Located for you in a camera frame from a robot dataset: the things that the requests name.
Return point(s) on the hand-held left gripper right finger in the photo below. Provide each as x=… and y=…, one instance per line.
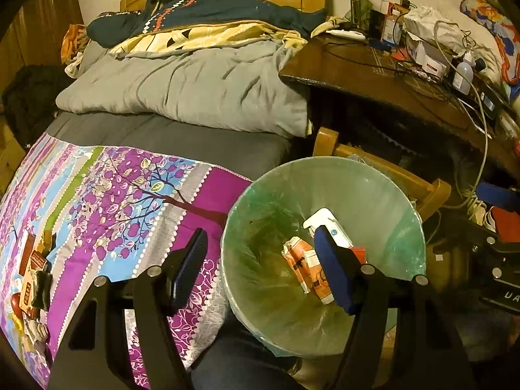
x=337, y=272

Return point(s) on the brown wooden desk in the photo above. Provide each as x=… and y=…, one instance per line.
x=357, y=73

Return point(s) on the black power strip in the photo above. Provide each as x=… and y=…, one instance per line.
x=487, y=101

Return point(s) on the black clothes pile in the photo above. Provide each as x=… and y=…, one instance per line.
x=32, y=97

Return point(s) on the beige knit glove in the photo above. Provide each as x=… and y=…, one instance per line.
x=36, y=331

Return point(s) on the brown printed paper packet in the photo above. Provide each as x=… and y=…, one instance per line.
x=28, y=298

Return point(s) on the orange plastic bag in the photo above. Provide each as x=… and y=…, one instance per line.
x=72, y=40

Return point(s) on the yellow wrapper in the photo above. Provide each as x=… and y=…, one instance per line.
x=19, y=324

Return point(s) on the wooden wardrobe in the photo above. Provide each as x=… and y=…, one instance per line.
x=44, y=20

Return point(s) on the red bag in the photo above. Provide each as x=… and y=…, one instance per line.
x=508, y=224

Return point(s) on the orange carton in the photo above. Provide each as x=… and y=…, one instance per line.
x=296, y=260

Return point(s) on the grey quilt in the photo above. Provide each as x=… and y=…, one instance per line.
x=183, y=89

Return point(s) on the dark grey mattress sheet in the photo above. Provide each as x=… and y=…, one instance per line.
x=162, y=140

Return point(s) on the orange white torn wrapper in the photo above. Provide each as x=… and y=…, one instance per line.
x=316, y=278

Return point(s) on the green plastic bin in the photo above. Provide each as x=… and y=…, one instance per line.
x=264, y=252

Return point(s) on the small white box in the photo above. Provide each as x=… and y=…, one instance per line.
x=390, y=20

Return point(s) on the white remote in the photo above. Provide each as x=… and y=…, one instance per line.
x=345, y=33

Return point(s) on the navy patterned blanket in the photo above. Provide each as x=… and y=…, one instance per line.
x=211, y=6

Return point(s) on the white cloth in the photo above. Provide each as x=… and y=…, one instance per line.
x=74, y=69

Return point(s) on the striped floral bedsheet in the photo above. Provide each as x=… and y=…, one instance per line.
x=113, y=195

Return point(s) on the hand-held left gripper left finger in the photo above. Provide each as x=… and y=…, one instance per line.
x=189, y=268

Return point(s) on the floral cloth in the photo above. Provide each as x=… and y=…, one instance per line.
x=499, y=40

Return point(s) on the clear plastic bottle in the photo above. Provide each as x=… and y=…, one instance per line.
x=463, y=75

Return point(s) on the wooden chair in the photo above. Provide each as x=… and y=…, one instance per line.
x=406, y=179

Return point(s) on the white paper carton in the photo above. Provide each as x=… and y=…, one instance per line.
x=325, y=221

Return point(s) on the green wrapper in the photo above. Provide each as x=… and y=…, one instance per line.
x=44, y=290

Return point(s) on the white plastic bag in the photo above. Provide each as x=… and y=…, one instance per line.
x=430, y=24

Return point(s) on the white box red label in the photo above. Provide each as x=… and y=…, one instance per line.
x=426, y=55

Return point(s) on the yellow patterned blanket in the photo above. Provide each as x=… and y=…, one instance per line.
x=191, y=38

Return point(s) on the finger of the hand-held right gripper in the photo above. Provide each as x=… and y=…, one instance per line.
x=499, y=196
x=499, y=258

